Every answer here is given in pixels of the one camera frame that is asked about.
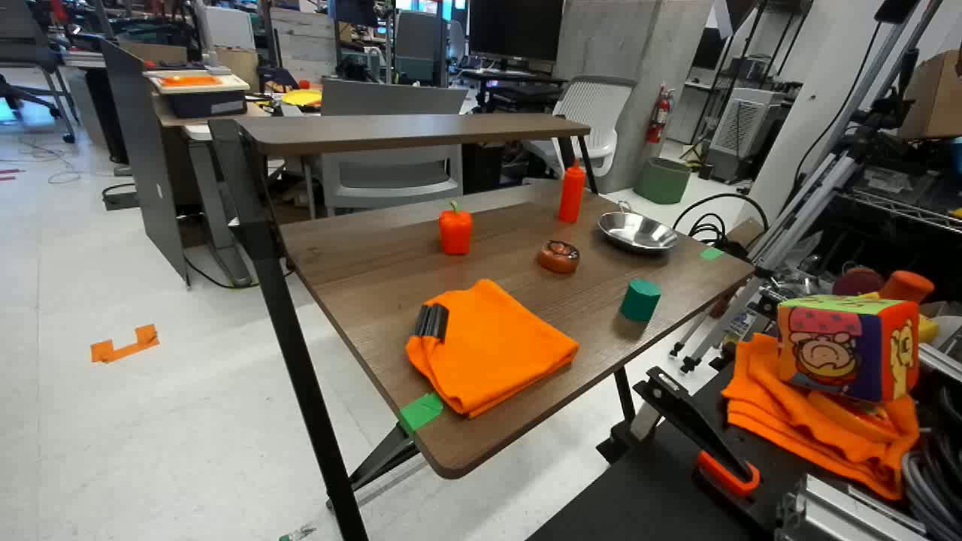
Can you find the yellow object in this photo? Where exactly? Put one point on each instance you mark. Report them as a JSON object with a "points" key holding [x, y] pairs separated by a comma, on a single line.
{"points": [[300, 98]]}

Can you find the green bin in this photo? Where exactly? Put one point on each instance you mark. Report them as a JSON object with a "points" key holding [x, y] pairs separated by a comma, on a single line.
{"points": [[663, 183]]}

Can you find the red fire extinguisher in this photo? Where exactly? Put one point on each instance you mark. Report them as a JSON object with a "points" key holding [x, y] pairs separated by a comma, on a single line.
{"points": [[659, 118]]}

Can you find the white chair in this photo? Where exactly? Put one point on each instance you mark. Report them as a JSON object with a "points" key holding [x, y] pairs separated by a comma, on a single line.
{"points": [[595, 115]]}

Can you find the black box with orange lid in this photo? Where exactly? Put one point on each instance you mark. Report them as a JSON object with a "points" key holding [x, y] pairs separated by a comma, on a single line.
{"points": [[199, 90]]}

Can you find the colourful plush cube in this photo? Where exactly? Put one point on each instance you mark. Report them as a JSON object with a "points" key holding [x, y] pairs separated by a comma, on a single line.
{"points": [[844, 347]]}

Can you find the crumpled orange cloth pile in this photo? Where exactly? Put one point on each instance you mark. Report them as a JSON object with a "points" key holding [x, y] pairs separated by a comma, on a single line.
{"points": [[801, 421]]}

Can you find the maroon plush ball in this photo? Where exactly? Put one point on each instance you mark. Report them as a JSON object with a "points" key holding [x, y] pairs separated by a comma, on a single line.
{"points": [[858, 280]]}

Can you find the aluminium extrusion rail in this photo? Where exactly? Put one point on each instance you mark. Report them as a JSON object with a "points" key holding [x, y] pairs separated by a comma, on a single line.
{"points": [[841, 511]]}

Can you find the green tape patch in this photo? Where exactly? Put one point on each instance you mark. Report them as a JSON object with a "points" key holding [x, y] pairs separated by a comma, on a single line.
{"points": [[422, 414], [709, 255]]}

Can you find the orange toy pepper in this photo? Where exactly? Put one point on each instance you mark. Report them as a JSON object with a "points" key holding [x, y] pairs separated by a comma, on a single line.
{"points": [[454, 234]]}

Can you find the aluminium tripod stand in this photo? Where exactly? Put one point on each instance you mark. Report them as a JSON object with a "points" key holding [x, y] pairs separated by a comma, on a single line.
{"points": [[816, 196]]}

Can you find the wooden shelf board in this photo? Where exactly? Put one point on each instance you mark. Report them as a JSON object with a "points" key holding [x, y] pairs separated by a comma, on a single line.
{"points": [[399, 131]]}

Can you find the grey office chair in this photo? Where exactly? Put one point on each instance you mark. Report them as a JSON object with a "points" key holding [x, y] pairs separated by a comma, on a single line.
{"points": [[391, 175]]}

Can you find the brown small bowl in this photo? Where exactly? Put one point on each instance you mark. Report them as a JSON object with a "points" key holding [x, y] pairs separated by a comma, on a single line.
{"points": [[557, 261]]}

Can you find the black table frame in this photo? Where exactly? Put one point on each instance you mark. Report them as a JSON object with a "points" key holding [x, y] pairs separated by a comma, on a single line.
{"points": [[290, 331]]}

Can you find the cardboard box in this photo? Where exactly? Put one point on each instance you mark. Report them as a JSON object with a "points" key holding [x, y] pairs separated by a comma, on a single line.
{"points": [[937, 94]]}

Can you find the dark computer monitor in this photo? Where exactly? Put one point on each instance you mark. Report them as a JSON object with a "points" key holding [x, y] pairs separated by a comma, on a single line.
{"points": [[516, 29]]}

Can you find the folded orange cloth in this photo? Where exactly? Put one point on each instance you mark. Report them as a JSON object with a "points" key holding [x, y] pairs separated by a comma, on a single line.
{"points": [[496, 350]]}

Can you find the small black ribbed object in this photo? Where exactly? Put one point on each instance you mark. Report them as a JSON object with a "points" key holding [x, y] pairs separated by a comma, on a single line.
{"points": [[431, 323]]}

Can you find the orange bottle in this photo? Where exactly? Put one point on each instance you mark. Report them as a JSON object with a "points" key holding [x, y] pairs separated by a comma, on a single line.
{"points": [[573, 196]]}

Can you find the dark grey partition panel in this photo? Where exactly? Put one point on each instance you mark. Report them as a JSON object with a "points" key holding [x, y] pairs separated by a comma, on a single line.
{"points": [[152, 183]]}

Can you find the black office chair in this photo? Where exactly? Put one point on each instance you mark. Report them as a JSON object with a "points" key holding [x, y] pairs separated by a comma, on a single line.
{"points": [[30, 50]]}

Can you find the silver metal bowl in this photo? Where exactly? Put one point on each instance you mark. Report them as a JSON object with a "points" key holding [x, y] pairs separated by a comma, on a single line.
{"points": [[638, 234]]}

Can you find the grey chair backrest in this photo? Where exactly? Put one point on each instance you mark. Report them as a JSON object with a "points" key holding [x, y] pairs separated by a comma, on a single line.
{"points": [[422, 47]]}

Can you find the white equipment cabinet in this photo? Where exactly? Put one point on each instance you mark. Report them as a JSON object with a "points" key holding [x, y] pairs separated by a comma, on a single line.
{"points": [[745, 123]]}

